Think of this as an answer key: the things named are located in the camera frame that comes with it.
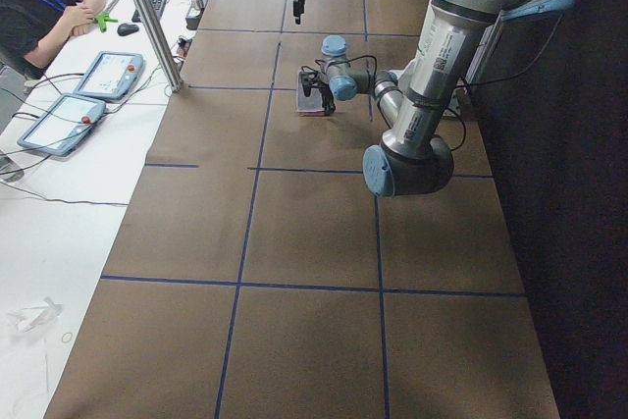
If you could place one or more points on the aluminium frame post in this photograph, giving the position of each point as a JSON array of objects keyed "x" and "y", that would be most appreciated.
[{"x": 159, "y": 44}]

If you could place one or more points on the green plastic object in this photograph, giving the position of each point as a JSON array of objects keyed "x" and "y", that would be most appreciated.
[{"x": 103, "y": 19}]

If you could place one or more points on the teach pendant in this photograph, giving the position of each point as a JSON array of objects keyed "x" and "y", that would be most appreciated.
[
  {"x": 111, "y": 75},
  {"x": 64, "y": 125}
]

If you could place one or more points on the seated person in black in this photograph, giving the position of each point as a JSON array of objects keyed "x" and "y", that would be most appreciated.
[{"x": 33, "y": 32}]

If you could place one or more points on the lower teach pendant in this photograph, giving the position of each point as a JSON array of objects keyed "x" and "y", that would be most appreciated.
[{"x": 64, "y": 125}]

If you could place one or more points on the upper teach pendant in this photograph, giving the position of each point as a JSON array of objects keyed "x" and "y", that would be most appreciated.
[{"x": 111, "y": 75}]

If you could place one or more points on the pink towel with white edge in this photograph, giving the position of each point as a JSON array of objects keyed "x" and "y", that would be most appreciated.
[{"x": 307, "y": 110}]

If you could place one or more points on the black computer mouse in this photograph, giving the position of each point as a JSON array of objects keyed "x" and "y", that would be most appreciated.
[{"x": 126, "y": 29}]

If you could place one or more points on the crumpled white tissue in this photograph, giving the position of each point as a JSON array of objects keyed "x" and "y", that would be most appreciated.
[{"x": 31, "y": 318}]

